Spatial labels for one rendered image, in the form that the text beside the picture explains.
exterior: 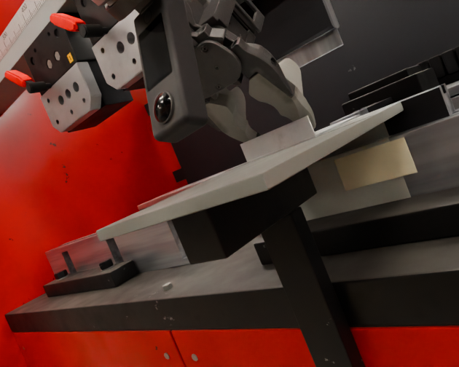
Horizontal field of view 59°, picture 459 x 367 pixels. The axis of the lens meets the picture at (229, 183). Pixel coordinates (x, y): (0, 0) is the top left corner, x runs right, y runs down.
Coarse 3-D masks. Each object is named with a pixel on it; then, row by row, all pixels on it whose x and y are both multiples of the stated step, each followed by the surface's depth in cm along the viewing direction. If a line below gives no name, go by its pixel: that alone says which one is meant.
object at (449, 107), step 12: (444, 84) 41; (420, 96) 40; (432, 96) 39; (444, 96) 40; (408, 108) 41; (420, 108) 40; (432, 108) 40; (444, 108) 39; (396, 120) 42; (408, 120) 41; (420, 120) 41; (432, 120) 40; (396, 132) 42
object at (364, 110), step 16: (384, 80) 61; (400, 80) 59; (416, 80) 57; (432, 80) 63; (352, 96) 65; (368, 96) 62; (384, 96) 61; (400, 96) 59; (352, 112) 64; (368, 112) 52
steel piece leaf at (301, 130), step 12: (300, 120) 39; (348, 120) 45; (276, 132) 40; (288, 132) 40; (300, 132) 39; (312, 132) 38; (324, 132) 40; (240, 144) 43; (252, 144) 43; (264, 144) 42; (276, 144) 41; (288, 144) 40; (252, 156) 43; (264, 156) 42
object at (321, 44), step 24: (264, 0) 47; (288, 0) 46; (312, 0) 44; (264, 24) 48; (288, 24) 46; (312, 24) 45; (336, 24) 44; (288, 48) 47; (312, 48) 47; (336, 48) 45
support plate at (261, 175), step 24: (360, 120) 35; (384, 120) 36; (312, 144) 29; (336, 144) 28; (240, 168) 38; (264, 168) 24; (288, 168) 23; (192, 192) 30; (216, 192) 24; (240, 192) 23; (144, 216) 29; (168, 216) 27
